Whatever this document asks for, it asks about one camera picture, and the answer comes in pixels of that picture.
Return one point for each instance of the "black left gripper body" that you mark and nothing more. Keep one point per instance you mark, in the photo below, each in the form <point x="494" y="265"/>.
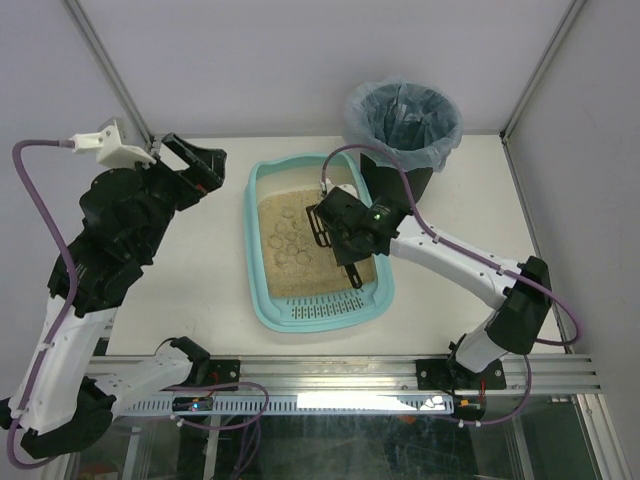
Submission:
<point x="185" y="167"/>

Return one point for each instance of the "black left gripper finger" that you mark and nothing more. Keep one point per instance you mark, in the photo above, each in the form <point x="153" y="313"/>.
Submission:
<point x="178" y="147"/>
<point x="207" y="168"/>

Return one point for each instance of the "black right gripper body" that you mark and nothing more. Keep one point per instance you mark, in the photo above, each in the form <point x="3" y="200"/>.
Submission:
<point x="335" y="232"/>

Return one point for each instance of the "black slotted litter scoop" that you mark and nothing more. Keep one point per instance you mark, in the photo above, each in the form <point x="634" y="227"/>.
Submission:
<point x="324" y="239"/>

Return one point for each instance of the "black trash bin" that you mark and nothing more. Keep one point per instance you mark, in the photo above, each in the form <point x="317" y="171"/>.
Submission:
<point x="385" y="175"/>

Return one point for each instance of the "teal plastic litter box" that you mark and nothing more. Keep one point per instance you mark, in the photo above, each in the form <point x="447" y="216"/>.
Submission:
<point x="315" y="313"/>

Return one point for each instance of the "translucent blue bin liner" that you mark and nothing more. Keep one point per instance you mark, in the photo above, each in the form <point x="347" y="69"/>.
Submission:
<point x="447" y="123"/>

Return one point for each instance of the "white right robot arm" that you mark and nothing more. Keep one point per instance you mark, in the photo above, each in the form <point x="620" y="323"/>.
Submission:
<point x="514" y="292"/>

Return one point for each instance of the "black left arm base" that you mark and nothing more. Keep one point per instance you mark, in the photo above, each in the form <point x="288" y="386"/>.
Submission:
<point x="216" y="372"/>

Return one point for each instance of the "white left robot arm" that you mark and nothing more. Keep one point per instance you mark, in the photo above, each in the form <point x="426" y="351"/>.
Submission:
<point x="58" y="409"/>

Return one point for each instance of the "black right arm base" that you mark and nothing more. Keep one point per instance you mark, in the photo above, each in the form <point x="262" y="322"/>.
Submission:
<point x="441" y="374"/>

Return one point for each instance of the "beige pellet cat litter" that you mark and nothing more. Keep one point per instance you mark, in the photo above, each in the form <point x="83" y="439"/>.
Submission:
<point x="322" y="275"/>

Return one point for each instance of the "left aluminium frame post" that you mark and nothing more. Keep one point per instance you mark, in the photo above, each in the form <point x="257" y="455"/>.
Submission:
<point x="106" y="65"/>

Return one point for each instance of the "aluminium frame post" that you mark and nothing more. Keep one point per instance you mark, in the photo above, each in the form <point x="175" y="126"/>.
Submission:
<point x="556" y="41"/>
<point x="106" y="65"/>

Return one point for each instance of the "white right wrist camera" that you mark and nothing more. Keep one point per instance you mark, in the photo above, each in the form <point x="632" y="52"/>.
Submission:
<point x="348" y="188"/>

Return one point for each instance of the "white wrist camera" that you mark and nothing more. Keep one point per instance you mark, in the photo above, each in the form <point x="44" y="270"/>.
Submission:
<point x="348" y="188"/>
<point x="110" y="147"/>

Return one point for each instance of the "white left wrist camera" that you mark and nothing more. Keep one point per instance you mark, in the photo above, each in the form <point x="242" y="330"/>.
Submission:
<point x="110" y="147"/>

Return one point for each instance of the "white slotted cable duct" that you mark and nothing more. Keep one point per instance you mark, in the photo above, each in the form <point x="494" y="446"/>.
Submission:
<point x="308" y="403"/>

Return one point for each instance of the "aluminium mounting rail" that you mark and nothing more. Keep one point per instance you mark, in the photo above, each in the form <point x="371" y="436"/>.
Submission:
<point x="544" y="374"/>

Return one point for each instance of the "right aluminium frame post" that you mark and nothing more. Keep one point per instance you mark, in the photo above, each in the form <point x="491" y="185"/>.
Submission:
<point x="556" y="41"/>

